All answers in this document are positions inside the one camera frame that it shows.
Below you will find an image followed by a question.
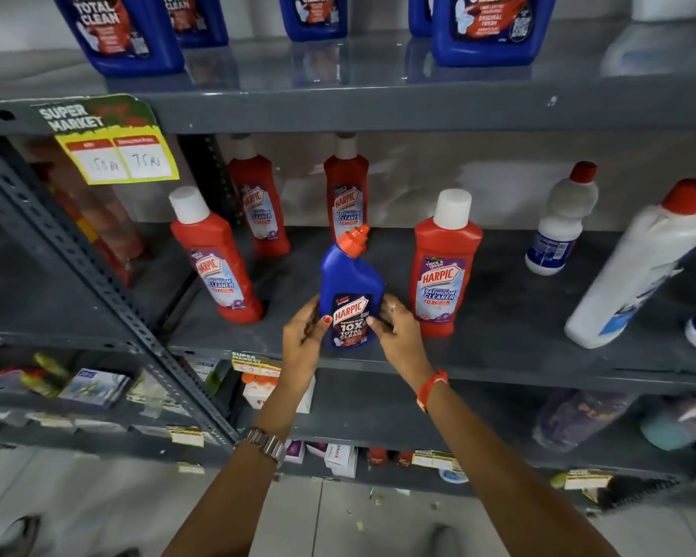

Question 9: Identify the person's left hand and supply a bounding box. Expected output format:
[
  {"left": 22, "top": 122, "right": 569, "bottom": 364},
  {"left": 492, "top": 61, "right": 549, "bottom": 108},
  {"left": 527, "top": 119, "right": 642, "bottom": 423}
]
[{"left": 281, "top": 294, "right": 334, "bottom": 396}]

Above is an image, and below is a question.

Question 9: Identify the person's right hand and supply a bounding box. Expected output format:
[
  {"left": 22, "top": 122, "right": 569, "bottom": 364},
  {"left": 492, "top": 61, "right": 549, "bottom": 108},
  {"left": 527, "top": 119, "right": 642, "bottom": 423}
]
[{"left": 366, "top": 292, "right": 437, "bottom": 390}]

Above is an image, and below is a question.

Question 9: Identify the blue toilet cleaner bottle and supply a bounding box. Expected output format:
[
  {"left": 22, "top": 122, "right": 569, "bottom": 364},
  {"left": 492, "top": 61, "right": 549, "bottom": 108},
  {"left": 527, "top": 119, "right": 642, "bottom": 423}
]
[{"left": 318, "top": 224, "right": 387, "bottom": 349}]

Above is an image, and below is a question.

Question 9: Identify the person's right forearm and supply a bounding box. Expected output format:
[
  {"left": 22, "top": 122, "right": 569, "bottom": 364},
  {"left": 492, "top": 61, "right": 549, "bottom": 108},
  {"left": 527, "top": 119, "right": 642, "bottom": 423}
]
[{"left": 422, "top": 378, "right": 623, "bottom": 557}]

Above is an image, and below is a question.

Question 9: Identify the person's left forearm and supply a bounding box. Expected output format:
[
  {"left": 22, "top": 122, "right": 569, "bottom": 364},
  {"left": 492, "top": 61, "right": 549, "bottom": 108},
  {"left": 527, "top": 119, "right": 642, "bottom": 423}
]
[{"left": 161, "top": 374, "right": 319, "bottom": 557}]

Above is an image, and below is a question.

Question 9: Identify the small yellow price tag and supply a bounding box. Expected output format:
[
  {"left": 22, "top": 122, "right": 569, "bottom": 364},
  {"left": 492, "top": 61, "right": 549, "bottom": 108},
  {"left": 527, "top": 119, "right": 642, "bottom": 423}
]
[
  {"left": 167, "top": 425, "right": 206, "bottom": 449},
  {"left": 231, "top": 351, "right": 283, "bottom": 379},
  {"left": 550, "top": 469, "right": 614, "bottom": 491},
  {"left": 411, "top": 450, "right": 465, "bottom": 474}
]

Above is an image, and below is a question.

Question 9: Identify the orange wristband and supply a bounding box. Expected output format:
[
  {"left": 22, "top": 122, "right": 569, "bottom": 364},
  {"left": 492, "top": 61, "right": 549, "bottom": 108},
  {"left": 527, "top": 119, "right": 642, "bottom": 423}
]
[{"left": 415, "top": 370, "right": 450, "bottom": 414}]

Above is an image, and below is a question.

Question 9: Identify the red bathroom cleaner bottle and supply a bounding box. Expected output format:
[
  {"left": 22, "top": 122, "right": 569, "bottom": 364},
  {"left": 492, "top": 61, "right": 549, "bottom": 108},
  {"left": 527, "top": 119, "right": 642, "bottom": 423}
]
[
  {"left": 227, "top": 135, "right": 292, "bottom": 259},
  {"left": 168, "top": 185, "right": 265, "bottom": 326},
  {"left": 408, "top": 188, "right": 484, "bottom": 339},
  {"left": 323, "top": 132, "right": 371, "bottom": 242}
]

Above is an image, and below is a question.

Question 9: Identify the white and orange box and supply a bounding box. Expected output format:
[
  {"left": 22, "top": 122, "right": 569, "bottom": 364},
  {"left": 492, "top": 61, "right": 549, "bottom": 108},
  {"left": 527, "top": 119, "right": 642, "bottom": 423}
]
[{"left": 241, "top": 372, "right": 317, "bottom": 415}]

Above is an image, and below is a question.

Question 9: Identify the white and green packet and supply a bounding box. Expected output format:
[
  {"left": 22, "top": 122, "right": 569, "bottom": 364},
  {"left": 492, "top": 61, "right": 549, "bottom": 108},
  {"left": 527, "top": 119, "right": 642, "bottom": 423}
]
[{"left": 126, "top": 356, "right": 228, "bottom": 417}]

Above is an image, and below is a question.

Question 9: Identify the silver metal wristwatch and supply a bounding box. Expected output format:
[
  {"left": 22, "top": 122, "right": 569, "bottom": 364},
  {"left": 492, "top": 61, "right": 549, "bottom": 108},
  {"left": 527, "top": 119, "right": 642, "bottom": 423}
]
[{"left": 234, "top": 426, "right": 288, "bottom": 465}]

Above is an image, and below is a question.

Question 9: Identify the white cardboard box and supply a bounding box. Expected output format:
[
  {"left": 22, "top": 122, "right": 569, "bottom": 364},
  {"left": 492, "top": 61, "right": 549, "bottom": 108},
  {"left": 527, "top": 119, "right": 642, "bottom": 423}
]
[{"left": 323, "top": 443, "right": 359, "bottom": 480}]

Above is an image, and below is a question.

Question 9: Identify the small white bottle, red cap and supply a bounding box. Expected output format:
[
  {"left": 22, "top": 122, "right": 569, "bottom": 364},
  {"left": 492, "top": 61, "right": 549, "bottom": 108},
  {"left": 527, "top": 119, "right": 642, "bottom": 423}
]
[{"left": 524, "top": 161, "right": 600, "bottom": 278}]

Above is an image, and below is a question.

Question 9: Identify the purple plastic pouch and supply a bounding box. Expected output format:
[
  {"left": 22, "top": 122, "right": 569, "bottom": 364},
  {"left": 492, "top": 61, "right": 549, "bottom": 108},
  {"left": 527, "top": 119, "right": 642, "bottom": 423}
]
[{"left": 531, "top": 390, "right": 640, "bottom": 454}]

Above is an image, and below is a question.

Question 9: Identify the person's right shoe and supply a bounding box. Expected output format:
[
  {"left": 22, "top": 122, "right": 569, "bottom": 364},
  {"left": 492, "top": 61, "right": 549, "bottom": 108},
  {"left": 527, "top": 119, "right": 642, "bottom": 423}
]
[{"left": 428, "top": 523, "right": 460, "bottom": 557}]

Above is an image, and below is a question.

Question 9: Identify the person's shoe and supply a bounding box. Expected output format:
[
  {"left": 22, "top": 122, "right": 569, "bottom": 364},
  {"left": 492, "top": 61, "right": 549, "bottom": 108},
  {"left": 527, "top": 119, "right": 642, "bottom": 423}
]
[
  {"left": 0, "top": 514, "right": 43, "bottom": 557},
  {"left": 428, "top": 523, "right": 460, "bottom": 557}
]

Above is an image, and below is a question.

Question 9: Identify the white and blue packet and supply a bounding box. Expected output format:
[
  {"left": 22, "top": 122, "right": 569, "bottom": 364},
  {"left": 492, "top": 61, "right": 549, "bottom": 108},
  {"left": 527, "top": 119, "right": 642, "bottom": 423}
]
[{"left": 57, "top": 367, "right": 132, "bottom": 409}]

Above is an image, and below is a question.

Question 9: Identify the orange plastic packet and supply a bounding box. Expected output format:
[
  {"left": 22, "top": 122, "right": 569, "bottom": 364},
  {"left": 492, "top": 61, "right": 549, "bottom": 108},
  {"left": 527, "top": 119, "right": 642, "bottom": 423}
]
[{"left": 28, "top": 138, "right": 147, "bottom": 286}]

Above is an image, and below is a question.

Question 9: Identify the grey metal shelf rack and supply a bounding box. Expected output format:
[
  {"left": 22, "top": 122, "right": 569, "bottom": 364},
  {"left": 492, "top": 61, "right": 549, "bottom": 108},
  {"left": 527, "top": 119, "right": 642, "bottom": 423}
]
[
  {"left": 0, "top": 17, "right": 696, "bottom": 517},
  {"left": 0, "top": 217, "right": 233, "bottom": 467}
]

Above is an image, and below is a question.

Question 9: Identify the large white bottle, red cap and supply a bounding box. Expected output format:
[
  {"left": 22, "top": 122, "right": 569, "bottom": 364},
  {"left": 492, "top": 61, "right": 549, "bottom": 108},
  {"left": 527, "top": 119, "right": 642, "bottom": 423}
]
[{"left": 564, "top": 178, "right": 696, "bottom": 350}]

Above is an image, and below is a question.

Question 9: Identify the yellow and green price tag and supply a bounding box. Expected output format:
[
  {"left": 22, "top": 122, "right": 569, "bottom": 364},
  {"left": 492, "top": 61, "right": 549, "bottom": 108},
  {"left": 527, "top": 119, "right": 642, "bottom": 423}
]
[{"left": 36, "top": 94, "right": 181, "bottom": 186}]

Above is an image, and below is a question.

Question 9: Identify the red and yellow packet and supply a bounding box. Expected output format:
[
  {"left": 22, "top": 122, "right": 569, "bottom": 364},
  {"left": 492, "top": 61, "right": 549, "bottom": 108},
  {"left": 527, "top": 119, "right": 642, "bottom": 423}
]
[{"left": 0, "top": 352, "right": 72, "bottom": 399}]

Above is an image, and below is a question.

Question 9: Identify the teal plastic pouch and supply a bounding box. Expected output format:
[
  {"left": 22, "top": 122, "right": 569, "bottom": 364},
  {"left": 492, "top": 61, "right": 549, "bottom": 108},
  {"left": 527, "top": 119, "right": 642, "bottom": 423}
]
[{"left": 640, "top": 393, "right": 696, "bottom": 453}]

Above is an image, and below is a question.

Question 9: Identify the large blue cleaner jug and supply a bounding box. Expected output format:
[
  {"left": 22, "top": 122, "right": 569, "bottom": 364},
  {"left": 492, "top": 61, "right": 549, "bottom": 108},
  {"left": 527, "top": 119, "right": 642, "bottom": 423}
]
[
  {"left": 50, "top": 0, "right": 186, "bottom": 77},
  {"left": 277, "top": 0, "right": 349, "bottom": 43},
  {"left": 431, "top": 0, "right": 560, "bottom": 68},
  {"left": 160, "top": 0, "right": 230, "bottom": 49},
  {"left": 407, "top": 0, "right": 436, "bottom": 39}
]

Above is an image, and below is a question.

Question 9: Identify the person's left shoe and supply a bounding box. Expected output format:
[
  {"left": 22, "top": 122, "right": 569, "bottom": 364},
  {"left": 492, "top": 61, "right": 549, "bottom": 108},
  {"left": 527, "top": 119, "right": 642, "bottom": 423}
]
[{"left": 0, "top": 514, "right": 43, "bottom": 557}]

